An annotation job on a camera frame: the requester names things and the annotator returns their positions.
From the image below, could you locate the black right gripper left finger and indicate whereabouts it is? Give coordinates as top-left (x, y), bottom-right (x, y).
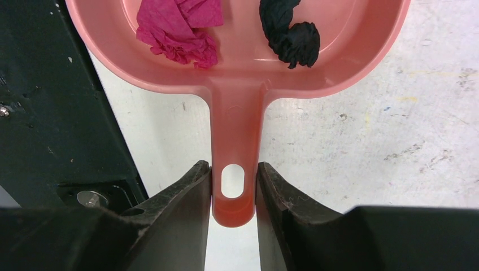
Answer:
top-left (1, 160), bottom-right (212, 270)

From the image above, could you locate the pink plastic dustpan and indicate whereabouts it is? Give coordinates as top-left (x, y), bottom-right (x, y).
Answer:
top-left (66, 1), bottom-right (410, 228)

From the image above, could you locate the magenta paper scrap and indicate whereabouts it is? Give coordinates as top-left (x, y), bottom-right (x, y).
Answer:
top-left (136, 0), bottom-right (224, 69)

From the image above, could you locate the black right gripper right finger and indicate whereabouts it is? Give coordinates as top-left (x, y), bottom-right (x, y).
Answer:
top-left (256, 162), bottom-right (478, 270)

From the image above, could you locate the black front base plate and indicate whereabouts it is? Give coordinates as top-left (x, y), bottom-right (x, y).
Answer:
top-left (1, 1), bottom-right (148, 212)

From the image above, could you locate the black paper scrap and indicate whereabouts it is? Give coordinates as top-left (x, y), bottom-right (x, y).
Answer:
top-left (259, 0), bottom-right (320, 69)

